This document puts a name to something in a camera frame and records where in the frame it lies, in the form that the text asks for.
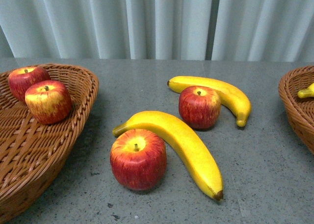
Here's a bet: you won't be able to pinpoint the white pleated curtain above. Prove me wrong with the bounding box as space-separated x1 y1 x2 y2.
0 0 314 62

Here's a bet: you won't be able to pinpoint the rear red apple in basket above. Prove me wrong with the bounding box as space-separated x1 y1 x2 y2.
8 66 51 103

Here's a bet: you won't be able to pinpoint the small red apple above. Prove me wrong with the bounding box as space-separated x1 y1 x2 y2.
178 86 221 129

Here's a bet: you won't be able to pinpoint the large yellow banana front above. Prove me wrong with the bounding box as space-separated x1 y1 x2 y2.
112 111 224 201

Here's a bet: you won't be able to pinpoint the large red apple front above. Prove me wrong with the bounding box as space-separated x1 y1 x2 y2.
110 129 167 191

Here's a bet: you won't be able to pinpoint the right brown wicker basket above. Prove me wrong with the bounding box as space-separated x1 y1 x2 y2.
278 66 314 152

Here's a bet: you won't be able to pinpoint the left brown wicker basket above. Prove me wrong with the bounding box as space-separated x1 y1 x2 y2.
0 63 99 223

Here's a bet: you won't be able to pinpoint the yellow-red apple in basket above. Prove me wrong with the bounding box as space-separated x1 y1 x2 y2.
25 80 72 124

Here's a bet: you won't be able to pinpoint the brown wicker basket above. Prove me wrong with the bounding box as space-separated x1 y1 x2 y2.
0 63 99 223
278 66 314 152

